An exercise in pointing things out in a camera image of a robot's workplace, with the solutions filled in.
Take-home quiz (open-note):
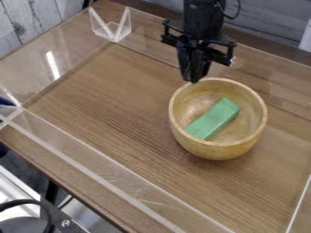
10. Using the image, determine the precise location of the green rectangular block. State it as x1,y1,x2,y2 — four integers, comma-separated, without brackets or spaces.
185,97,241,140

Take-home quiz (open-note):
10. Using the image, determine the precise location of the blue object at left edge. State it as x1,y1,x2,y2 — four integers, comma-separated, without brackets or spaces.
0,96,15,106

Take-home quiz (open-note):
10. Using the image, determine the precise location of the black metal bracket with screw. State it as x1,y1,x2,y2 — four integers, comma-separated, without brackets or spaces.
39,199,90,233

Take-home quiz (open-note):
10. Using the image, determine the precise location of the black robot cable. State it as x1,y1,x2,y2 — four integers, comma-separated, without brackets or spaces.
217,0,242,21

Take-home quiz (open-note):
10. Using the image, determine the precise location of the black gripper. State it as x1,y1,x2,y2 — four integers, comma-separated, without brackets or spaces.
162,0,237,84

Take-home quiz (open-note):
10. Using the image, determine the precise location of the light wooden bowl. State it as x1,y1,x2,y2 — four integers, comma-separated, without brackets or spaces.
169,77,268,160

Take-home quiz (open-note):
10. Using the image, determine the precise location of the clear acrylic tray enclosure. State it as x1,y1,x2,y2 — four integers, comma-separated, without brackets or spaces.
0,2,311,233

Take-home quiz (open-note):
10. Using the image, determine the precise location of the black cable bottom left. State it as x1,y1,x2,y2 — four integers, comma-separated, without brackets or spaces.
0,198,57,233

